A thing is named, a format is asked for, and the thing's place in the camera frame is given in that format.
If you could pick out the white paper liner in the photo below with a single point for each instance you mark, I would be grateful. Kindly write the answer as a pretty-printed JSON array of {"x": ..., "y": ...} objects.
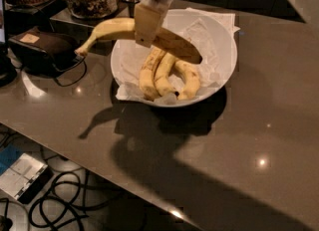
[{"x": 206, "y": 32}]

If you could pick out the blue object on floor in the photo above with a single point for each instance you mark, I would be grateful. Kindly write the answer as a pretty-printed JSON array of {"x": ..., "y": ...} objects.
[{"x": 8, "y": 156}]

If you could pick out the banana in bowl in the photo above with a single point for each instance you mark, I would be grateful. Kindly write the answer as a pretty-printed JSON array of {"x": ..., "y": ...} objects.
[
  {"x": 190, "y": 78},
  {"x": 162, "y": 84},
  {"x": 147, "y": 72}
]

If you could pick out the right banana in bowl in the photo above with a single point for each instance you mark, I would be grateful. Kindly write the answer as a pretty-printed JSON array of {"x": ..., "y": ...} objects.
[{"x": 190, "y": 78}]

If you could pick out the middle banana in bowl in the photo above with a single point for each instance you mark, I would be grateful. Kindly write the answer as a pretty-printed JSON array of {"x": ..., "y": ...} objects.
[{"x": 162, "y": 84}]

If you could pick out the white bowl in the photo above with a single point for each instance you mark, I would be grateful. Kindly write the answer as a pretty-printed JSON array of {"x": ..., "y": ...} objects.
[{"x": 216, "y": 42}]

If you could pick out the long top banana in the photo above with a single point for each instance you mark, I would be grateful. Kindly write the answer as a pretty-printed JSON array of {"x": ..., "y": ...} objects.
[{"x": 124, "y": 29}]

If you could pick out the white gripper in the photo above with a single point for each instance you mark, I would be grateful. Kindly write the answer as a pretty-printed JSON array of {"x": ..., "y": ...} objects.
[{"x": 148, "y": 20}]

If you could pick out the left banana in bowl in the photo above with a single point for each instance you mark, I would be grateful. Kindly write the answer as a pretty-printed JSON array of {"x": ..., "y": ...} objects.
[{"x": 147, "y": 72}]

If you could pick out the dark metal stand block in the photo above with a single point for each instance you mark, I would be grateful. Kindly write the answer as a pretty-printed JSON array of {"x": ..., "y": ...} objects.
[{"x": 81, "y": 30}]

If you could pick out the white box on floor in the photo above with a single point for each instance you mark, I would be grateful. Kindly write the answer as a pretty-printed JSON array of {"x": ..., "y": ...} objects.
[{"x": 25, "y": 178}]

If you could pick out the black headset device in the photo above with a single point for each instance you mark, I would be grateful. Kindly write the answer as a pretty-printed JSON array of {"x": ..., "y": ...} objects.
[{"x": 45, "y": 54}]

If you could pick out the black monitor stand base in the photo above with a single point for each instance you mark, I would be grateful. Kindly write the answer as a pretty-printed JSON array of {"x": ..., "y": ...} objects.
[{"x": 8, "y": 72}]

